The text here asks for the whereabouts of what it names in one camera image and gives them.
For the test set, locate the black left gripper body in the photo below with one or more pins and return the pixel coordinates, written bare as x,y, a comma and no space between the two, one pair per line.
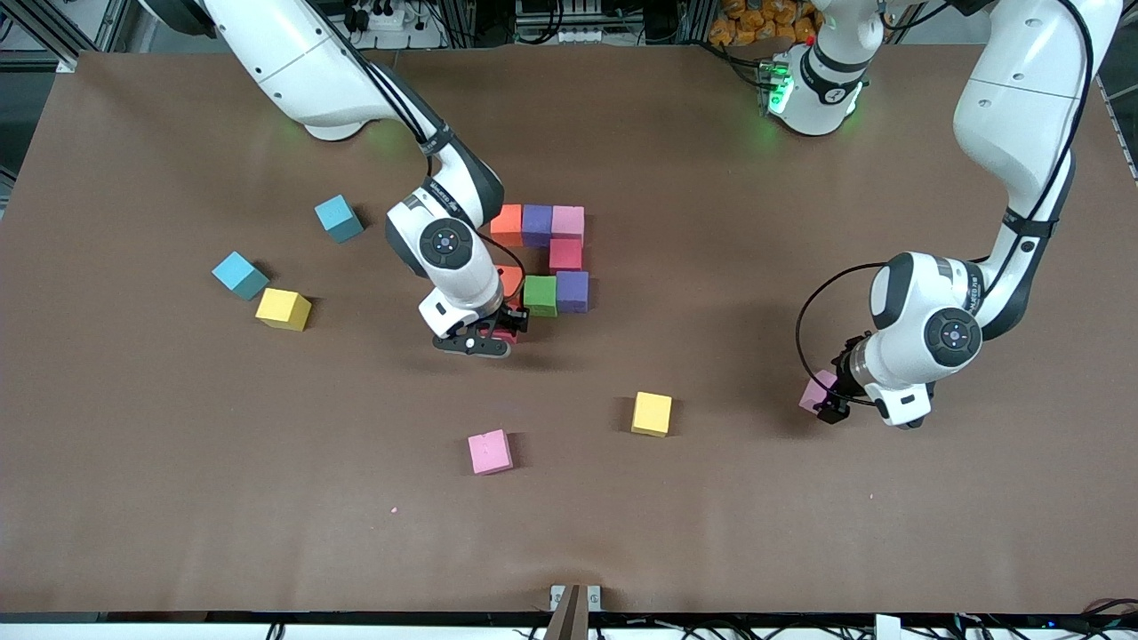
843,380

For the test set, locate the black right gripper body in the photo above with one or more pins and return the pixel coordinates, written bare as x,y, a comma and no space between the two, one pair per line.
513,319

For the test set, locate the red foam cube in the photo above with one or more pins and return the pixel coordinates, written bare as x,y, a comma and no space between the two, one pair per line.
565,255
505,337

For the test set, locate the pink foam cube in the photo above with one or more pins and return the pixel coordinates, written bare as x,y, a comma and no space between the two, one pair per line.
568,222
813,391
490,452

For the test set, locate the green foam cube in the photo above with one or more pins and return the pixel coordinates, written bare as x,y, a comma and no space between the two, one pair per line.
540,295

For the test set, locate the orange foam cube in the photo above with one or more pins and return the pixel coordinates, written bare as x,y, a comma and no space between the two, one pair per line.
513,280
507,225

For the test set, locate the purple foam cube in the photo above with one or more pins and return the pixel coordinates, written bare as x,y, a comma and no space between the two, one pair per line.
537,225
573,291

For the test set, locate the yellow foam cube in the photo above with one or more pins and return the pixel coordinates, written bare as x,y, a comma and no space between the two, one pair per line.
284,309
652,414

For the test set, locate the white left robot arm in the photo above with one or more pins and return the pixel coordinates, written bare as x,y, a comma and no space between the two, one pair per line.
1022,89

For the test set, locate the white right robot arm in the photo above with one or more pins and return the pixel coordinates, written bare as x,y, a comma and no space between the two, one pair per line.
302,62

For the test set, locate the light blue foam cube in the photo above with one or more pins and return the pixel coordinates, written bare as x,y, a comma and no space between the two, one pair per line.
240,275
339,219

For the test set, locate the brown table cover sheet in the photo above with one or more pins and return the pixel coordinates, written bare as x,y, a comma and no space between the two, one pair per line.
569,533

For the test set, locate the small white box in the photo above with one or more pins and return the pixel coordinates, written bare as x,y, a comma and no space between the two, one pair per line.
887,629

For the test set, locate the grey electronics unit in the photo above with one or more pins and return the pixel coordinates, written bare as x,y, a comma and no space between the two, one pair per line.
560,13

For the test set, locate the white power strip with plugs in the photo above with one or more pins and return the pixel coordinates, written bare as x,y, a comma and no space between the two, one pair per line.
387,20

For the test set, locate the bag of orange items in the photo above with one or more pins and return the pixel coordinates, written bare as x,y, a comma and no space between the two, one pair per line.
756,22

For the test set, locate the small metal mount bracket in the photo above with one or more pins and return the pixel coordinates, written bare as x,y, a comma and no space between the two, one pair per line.
557,594

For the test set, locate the brown mount bar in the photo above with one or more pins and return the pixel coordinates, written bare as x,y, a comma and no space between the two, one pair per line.
569,618

